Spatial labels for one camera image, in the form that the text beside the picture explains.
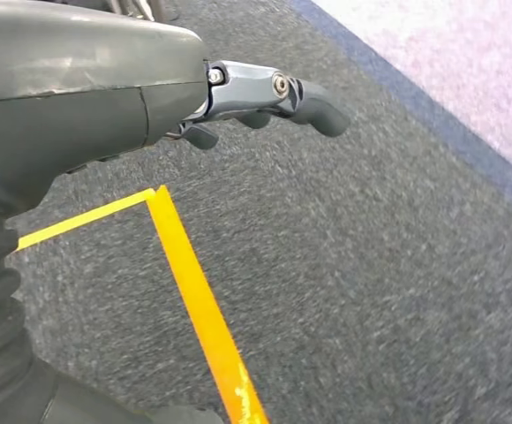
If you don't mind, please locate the yellow floor tape square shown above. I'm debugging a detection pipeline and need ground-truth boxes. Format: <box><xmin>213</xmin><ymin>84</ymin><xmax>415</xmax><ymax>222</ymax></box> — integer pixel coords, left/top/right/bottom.
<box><xmin>15</xmin><ymin>185</ymin><xmax>270</xmax><ymax>424</ymax></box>

